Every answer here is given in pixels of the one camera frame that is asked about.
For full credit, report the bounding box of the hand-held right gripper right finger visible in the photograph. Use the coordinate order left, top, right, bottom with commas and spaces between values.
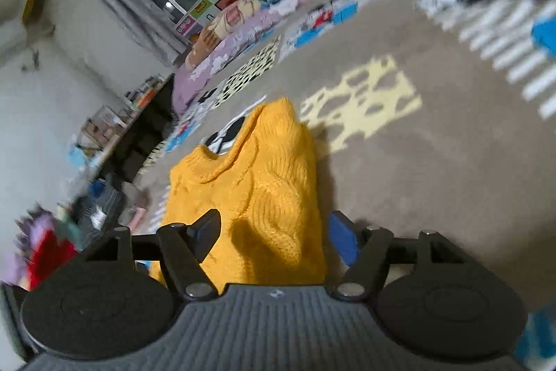
328, 211, 467, 302

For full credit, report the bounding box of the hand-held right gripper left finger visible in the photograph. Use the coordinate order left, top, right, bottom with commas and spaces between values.
82, 209, 222, 302

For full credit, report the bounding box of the yellow knit sweater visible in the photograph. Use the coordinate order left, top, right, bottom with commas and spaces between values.
148, 97, 327, 296

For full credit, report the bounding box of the pink folded garment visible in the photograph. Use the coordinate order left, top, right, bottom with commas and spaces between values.
128, 201, 150, 230

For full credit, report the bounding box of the black white striped garment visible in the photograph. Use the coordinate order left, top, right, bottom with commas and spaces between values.
72, 182, 126, 233

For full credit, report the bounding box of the desk clutter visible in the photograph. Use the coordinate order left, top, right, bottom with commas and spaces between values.
69, 73, 168, 176

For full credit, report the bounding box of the purple quilt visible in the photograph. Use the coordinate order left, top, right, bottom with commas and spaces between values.
171, 0, 370, 117

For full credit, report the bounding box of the lilac garment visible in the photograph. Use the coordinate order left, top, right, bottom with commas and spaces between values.
13, 210, 57, 250

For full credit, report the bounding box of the orange printed pillow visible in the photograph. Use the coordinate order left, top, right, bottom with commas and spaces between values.
185, 0, 263, 70

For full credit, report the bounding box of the grey curtain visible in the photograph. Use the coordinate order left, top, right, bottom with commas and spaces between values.
61, 0, 192, 67

